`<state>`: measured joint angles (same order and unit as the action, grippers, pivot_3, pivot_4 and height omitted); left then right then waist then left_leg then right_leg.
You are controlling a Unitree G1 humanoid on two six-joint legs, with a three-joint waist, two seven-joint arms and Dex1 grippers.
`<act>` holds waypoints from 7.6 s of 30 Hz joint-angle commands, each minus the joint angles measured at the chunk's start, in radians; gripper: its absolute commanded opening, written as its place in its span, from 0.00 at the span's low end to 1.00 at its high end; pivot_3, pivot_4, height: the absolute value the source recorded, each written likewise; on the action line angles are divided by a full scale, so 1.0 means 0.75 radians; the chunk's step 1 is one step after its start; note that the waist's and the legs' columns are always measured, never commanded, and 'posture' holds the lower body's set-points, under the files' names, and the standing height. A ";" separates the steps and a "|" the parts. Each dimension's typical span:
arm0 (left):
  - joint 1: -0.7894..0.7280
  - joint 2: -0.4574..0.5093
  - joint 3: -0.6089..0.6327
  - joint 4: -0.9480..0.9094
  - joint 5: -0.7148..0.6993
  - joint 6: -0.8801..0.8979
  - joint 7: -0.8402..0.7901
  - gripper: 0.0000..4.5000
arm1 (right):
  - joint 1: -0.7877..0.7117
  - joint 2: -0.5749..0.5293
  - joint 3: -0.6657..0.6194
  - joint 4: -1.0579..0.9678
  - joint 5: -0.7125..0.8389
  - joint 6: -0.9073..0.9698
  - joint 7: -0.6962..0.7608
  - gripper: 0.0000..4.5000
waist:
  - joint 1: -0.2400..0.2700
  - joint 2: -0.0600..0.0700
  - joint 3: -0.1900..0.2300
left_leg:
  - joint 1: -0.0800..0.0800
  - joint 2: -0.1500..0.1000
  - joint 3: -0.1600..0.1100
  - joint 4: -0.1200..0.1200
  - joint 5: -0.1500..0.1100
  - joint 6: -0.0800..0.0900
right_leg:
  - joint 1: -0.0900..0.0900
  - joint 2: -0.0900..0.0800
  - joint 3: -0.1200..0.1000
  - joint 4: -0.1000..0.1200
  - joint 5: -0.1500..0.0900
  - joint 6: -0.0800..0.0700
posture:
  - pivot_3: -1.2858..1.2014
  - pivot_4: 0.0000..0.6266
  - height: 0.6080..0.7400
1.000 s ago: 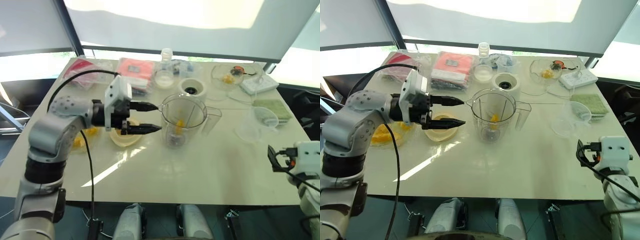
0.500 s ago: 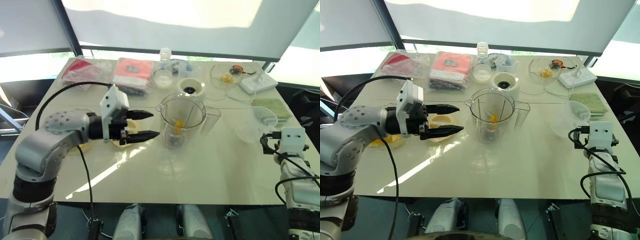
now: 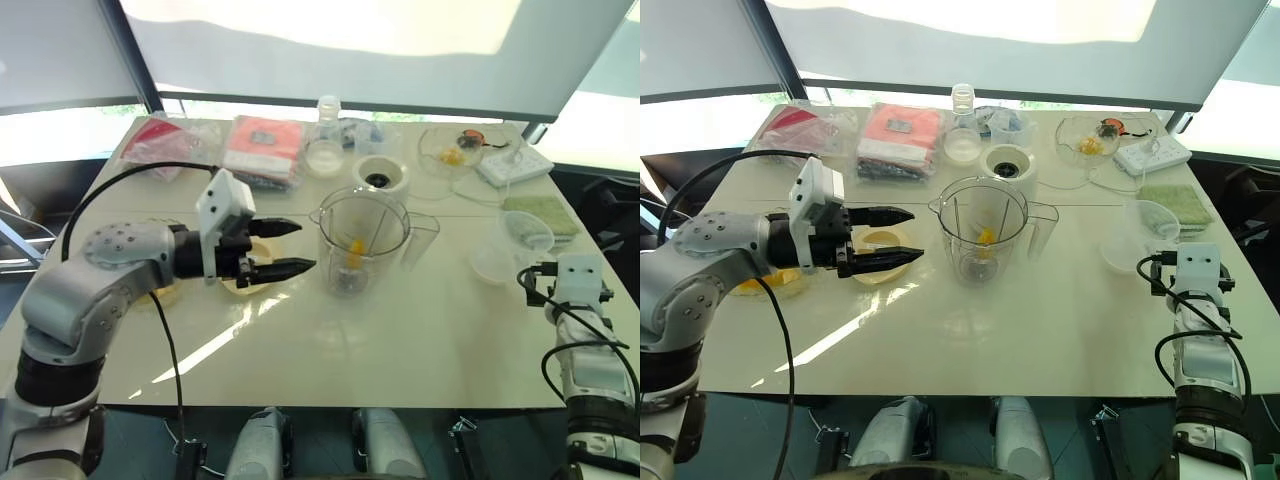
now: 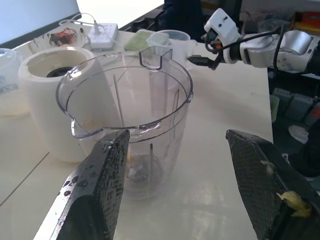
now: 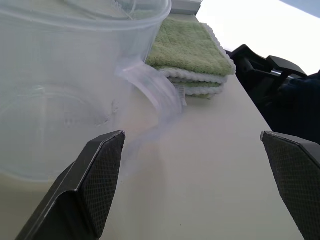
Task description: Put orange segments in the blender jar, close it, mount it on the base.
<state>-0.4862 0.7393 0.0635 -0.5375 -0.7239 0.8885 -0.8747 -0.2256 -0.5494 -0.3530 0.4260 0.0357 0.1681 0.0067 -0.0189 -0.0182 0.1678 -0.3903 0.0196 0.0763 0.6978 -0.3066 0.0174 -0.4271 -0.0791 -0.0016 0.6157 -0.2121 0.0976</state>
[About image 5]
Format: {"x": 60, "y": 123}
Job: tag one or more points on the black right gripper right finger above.
{"x": 297, "y": 175}

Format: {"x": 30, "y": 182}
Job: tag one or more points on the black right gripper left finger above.
{"x": 82, "y": 190}

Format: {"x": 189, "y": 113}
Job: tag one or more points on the folded green white towel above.
{"x": 185, "y": 55}

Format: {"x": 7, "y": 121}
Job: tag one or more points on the clear plastic blender jar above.
{"x": 62, "y": 82}

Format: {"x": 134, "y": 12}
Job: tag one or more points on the grey metal rail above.
{"x": 186, "y": 7}

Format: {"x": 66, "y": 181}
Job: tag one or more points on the black office chair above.
{"x": 280, "y": 90}

